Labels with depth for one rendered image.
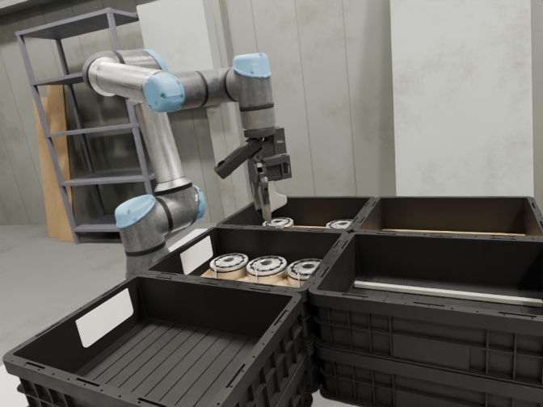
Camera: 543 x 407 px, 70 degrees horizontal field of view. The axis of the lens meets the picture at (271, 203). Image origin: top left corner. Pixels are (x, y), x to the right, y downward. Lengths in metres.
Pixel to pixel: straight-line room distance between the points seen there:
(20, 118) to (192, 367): 5.21
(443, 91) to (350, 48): 0.92
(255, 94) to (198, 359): 0.52
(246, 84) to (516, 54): 2.60
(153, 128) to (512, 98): 2.53
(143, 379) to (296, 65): 3.25
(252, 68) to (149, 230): 0.55
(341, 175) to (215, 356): 3.10
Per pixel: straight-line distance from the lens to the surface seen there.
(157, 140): 1.20
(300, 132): 3.74
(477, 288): 0.93
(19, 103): 5.74
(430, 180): 3.08
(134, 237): 1.14
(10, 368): 0.76
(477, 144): 3.11
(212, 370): 0.73
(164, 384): 0.74
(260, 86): 0.83
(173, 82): 0.82
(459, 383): 0.72
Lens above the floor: 1.27
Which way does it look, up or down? 16 degrees down
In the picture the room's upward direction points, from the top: 8 degrees counter-clockwise
